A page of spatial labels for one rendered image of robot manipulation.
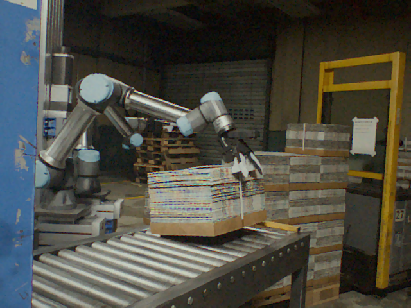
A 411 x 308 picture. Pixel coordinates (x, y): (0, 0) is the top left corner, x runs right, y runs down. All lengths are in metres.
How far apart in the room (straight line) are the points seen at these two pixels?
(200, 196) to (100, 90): 0.57
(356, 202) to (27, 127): 3.36
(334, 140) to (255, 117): 6.95
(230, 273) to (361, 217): 2.54
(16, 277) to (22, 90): 0.19
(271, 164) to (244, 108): 7.53
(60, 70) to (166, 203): 0.97
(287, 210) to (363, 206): 1.00
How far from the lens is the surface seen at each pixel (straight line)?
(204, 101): 1.56
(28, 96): 0.45
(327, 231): 3.11
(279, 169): 2.69
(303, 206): 2.89
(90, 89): 1.66
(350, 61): 3.60
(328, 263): 3.21
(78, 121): 1.70
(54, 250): 1.38
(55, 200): 1.90
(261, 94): 9.92
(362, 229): 3.65
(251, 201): 1.60
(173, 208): 1.49
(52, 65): 2.21
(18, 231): 0.46
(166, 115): 1.71
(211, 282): 1.13
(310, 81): 9.52
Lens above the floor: 1.18
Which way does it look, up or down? 3 degrees down
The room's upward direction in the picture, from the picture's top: 3 degrees clockwise
